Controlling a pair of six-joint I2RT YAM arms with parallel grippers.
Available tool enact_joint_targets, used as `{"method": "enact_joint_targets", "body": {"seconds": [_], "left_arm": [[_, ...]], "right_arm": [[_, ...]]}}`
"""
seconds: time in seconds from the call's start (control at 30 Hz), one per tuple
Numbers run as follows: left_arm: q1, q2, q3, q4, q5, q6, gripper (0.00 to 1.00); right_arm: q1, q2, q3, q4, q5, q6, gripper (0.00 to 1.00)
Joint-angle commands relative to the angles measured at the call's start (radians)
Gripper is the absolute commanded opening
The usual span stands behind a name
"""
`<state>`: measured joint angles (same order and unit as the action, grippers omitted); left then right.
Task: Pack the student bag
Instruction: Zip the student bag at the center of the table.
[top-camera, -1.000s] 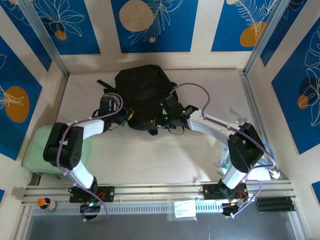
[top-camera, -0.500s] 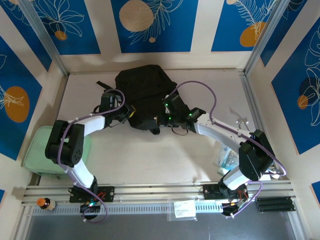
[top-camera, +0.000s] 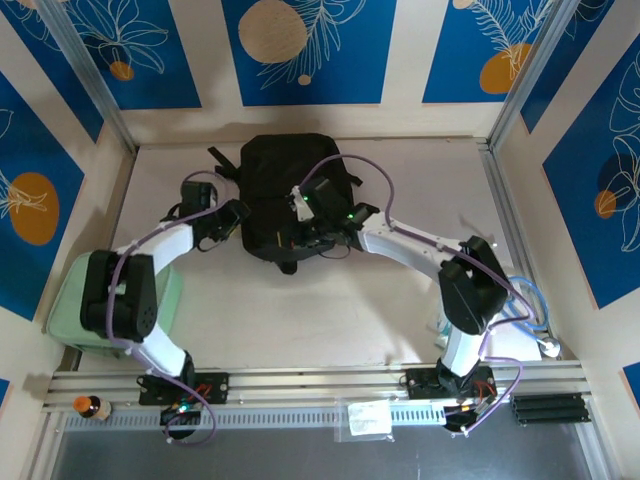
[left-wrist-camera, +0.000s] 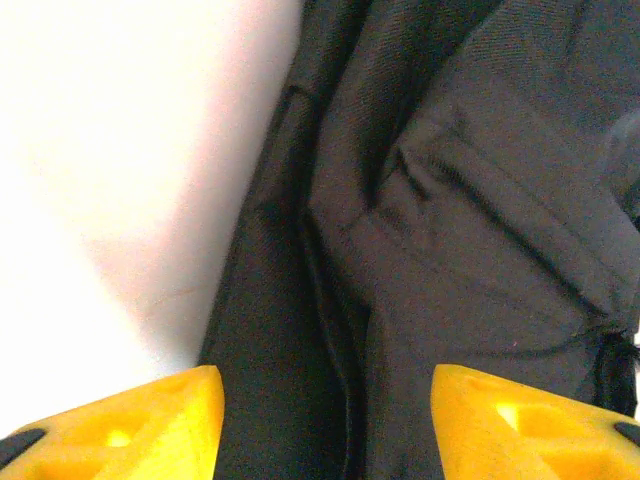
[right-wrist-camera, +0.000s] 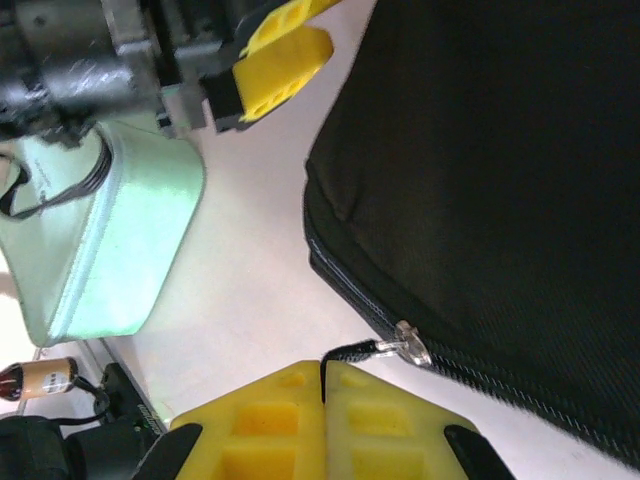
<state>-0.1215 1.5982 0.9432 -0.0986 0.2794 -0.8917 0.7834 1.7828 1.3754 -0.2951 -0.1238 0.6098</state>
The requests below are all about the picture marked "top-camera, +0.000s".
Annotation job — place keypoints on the black ribbed block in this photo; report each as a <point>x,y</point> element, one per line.
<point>547,410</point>

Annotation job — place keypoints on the clear bag with paper label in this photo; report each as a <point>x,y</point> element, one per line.
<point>367,417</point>

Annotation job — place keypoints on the black backpack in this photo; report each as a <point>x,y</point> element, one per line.
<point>270,170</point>

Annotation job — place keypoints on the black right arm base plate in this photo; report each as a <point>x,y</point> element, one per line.
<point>420,382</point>

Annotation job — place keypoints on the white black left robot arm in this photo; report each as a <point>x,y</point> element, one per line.
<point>120,295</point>

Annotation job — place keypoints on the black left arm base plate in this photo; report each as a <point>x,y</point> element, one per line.
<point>215,387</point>

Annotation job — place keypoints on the long aluminium table rail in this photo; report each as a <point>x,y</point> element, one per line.
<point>310,382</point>

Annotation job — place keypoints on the short aluminium table rail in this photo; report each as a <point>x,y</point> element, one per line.
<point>505,200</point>

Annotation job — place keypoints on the aluminium frame post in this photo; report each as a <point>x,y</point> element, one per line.
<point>85,70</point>
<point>530,65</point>

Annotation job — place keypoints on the white right camera bracket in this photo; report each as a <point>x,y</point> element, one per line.
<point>300,207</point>

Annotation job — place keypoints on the blue tube stethoscope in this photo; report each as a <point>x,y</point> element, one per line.
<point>551,346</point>

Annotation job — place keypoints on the mint green zip pouch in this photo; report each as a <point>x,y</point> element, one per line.
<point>65,320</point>

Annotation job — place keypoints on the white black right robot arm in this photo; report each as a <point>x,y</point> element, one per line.
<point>470,285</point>

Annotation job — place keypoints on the brown bottle orange cap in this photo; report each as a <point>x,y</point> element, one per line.
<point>95,407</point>

